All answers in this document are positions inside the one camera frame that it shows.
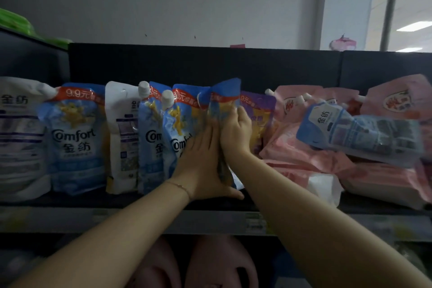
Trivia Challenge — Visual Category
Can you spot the grey vertical pole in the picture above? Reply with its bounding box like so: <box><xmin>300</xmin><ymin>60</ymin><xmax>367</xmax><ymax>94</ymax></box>
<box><xmin>379</xmin><ymin>0</ymin><xmax>402</xmax><ymax>52</ymax></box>

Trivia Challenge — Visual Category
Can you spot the person's right forearm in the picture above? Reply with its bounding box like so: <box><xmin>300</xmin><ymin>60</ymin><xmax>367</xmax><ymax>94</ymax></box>
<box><xmin>226</xmin><ymin>148</ymin><xmax>432</xmax><ymax>288</ymax></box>

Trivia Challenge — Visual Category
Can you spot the person's left hand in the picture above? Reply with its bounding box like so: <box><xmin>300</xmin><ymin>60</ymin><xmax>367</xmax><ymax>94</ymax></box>
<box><xmin>168</xmin><ymin>119</ymin><xmax>244</xmax><ymax>201</ymax></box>

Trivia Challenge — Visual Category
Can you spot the thin chain bracelet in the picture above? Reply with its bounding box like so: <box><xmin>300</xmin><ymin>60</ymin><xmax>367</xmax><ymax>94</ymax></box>
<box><xmin>167</xmin><ymin>180</ymin><xmax>193</xmax><ymax>201</ymax></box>

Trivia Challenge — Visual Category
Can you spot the white Comfort pouch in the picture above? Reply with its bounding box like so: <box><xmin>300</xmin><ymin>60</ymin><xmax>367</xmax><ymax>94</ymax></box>
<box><xmin>0</xmin><ymin>76</ymin><xmax>57</xmax><ymax>203</ymax></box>

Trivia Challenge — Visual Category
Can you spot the dark metal shelf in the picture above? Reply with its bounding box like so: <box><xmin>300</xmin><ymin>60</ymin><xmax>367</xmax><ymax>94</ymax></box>
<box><xmin>0</xmin><ymin>24</ymin><xmax>432</xmax><ymax>288</ymax></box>

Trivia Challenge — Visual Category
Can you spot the person's right hand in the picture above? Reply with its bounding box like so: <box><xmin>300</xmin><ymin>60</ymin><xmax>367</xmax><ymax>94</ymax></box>
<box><xmin>221</xmin><ymin>107</ymin><xmax>253</xmax><ymax>163</ymax></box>

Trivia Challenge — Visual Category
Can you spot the person's left forearm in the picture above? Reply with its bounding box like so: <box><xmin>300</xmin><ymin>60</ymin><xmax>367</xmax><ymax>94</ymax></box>
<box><xmin>10</xmin><ymin>181</ymin><xmax>193</xmax><ymax>288</ymax></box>

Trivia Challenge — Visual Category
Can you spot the pink bagged item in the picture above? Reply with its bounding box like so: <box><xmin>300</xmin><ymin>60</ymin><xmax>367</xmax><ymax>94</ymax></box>
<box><xmin>330</xmin><ymin>35</ymin><xmax>358</xmax><ymax>51</ymax></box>

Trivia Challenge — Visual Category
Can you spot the group of Chaoneng floral pouches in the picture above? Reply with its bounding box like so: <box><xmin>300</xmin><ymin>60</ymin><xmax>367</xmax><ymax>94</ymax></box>
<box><xmin>240</xmin><ymin>73</ymin><xmax>432</xmax><ymax>211</ymax></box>

